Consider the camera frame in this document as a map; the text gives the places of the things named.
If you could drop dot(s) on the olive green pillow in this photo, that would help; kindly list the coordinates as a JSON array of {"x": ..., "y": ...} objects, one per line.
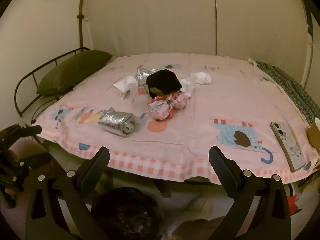
[{"x": 72, "y": 71}]

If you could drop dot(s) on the patterned paper ball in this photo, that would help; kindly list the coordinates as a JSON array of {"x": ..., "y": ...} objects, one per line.
[
  {"x": 161, "y": 108},
  {"x": 180, "y": 101}
]

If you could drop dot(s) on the person's pink clothing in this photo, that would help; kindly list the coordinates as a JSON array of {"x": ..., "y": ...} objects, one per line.
[{"x": 10, "y": 226}]

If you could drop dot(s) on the white paper cup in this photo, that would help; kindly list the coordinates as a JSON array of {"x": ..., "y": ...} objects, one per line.
[{"x": 124, "y": 85}]

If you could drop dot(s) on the green patterned quilt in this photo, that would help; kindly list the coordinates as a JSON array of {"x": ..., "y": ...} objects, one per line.
[{"x": 292, "y": 90}]

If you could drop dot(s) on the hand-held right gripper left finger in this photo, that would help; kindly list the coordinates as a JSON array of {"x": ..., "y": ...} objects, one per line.
[{"x": 96, "y": 167}]

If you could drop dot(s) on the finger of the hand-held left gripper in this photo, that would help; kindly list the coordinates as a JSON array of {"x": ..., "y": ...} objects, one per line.
[
  {"x": 35, "y": 163},
  {"x": 22, "y": 131}
]

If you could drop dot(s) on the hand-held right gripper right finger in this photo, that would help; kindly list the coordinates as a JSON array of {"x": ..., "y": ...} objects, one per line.
[{"x": 222, "y": 170}]

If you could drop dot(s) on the red patterned cloth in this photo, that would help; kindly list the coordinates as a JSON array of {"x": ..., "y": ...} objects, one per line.
[{"x": 293, "y": 202}]

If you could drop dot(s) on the smartphone with cartoon case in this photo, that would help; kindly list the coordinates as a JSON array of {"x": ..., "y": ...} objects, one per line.
[{"x": 290, "y": 145}]

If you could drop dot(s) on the black metal bed frame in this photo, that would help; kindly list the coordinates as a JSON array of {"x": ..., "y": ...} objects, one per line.
[{"x": 27, "y": 76}]

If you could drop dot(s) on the white metal rail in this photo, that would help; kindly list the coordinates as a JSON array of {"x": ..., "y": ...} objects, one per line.
[{"x": 309, "y": 50}]

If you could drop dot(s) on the crumpled silver foil wrapper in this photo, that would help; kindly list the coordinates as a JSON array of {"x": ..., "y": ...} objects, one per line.
[{"x": 142, "y": 75}]

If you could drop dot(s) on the pink printed blanket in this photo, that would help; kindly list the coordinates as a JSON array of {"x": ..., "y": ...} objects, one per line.
[{"x": 195, "y": 120}]

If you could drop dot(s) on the crushed silver can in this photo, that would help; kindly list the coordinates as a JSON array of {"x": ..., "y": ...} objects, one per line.
[{"x": 116, "y": 123}]

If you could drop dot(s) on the yellow cup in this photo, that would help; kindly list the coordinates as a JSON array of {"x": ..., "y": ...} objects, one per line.
[{"x": 315, "y": 135}]

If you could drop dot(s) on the large white tissue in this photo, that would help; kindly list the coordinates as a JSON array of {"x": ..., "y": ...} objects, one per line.
[{"x": 188, "y": 85}]

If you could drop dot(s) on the black trash bag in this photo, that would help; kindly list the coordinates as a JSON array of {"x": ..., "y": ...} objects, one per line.
[{"x": 125, "y": 212}]

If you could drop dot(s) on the wooden pole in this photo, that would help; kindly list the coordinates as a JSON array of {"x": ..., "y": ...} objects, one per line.
[{"x": 81, "y": 20}]

